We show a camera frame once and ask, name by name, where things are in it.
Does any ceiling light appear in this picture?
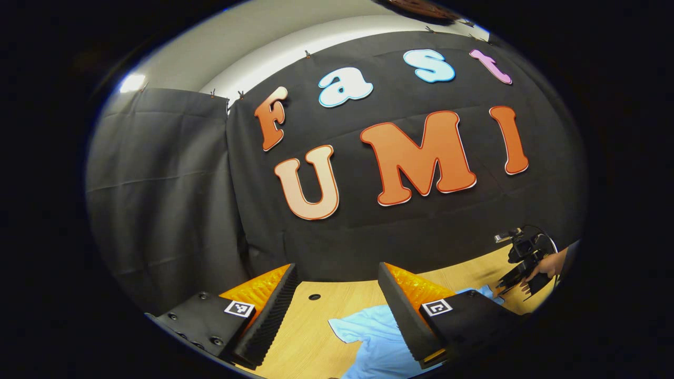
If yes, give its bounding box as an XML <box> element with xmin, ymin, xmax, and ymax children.
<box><xmin>120</xmin><ymin>74</ymin><xmax>147</xmax><ymax>93</ymax></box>

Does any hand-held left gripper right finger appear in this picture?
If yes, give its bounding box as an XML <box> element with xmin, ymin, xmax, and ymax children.
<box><xmin>377</xmin><ymin>262</ymin><xmax>521</xmax><ymax>370</ymax></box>

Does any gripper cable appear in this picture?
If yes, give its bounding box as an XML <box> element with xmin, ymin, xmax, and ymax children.
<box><xmin>519</xmin><ymin>225</ymin><xmax>560</xmax><ymax>258</ymax></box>

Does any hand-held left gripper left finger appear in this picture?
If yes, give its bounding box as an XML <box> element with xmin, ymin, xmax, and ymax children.
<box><xmin>145</xmin><ymin>263</ymin><xmax>300</xmax><ymax>370</ymax></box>

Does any light blue T-shirt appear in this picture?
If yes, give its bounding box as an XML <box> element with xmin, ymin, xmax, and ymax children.
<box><xmin>328</xmin><ymin>284</ymin><xmax>506</xmax><ymax>379</ymax></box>

